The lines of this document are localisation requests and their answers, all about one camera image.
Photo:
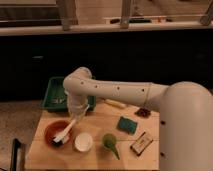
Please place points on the small white bowl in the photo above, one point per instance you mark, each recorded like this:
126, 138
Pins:
83, 142

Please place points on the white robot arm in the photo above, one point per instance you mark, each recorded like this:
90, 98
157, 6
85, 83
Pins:
185, 115

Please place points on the white dish brush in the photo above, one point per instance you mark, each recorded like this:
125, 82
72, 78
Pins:
59, 136

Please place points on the black chair frame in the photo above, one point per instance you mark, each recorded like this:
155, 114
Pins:
17, 155

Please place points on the yellow banana piece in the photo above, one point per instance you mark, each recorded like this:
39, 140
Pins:
115, 104

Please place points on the red bowl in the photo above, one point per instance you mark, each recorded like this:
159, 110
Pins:
52, 130

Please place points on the green plastic tray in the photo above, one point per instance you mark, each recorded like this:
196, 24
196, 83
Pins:
54, 89

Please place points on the metal item in tray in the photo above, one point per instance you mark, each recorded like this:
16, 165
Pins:
58, 100

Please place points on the pine cone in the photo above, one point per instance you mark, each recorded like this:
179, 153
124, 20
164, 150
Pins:
143, 113

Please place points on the teal sponge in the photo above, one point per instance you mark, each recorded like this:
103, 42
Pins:
127, 125

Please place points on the green funnel scoop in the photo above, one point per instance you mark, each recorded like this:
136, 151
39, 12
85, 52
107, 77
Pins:
109, 142

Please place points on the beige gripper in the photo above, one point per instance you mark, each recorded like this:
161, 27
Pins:
77, 106

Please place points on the wooden block box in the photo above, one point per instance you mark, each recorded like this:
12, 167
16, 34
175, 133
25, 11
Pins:
144, 140

